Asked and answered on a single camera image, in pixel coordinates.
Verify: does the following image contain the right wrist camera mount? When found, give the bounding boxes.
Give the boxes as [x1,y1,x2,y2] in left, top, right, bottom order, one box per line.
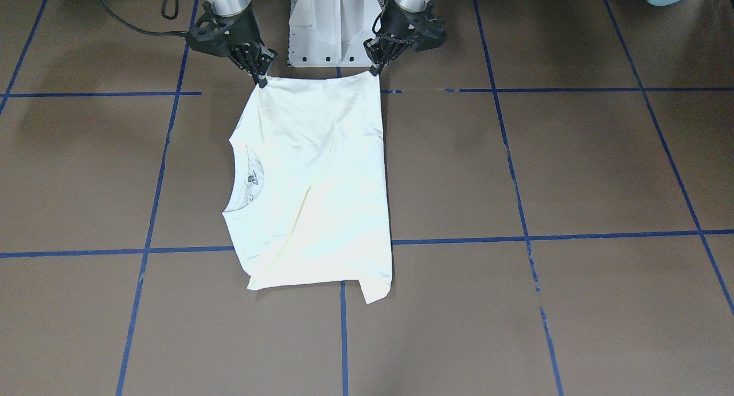
[185,17,231,57]

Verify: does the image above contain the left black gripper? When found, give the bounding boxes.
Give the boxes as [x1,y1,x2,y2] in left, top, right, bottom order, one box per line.
[364,0,425,77]

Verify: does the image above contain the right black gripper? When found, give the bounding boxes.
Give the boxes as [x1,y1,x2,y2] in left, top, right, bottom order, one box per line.
[209,9,278,88]

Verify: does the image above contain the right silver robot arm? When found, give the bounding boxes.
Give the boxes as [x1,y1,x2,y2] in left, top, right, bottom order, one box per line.
[186,0,278,88]

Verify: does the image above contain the white camera mast pedestal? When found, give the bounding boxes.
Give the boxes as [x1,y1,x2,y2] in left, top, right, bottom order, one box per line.
[287,0,385,68]

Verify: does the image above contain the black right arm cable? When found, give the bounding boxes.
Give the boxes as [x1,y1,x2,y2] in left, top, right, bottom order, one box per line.
[86,0,198,38]

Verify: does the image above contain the cream long-sleeve printed shirt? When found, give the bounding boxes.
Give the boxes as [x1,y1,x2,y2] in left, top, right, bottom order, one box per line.
[222,72,393,304]

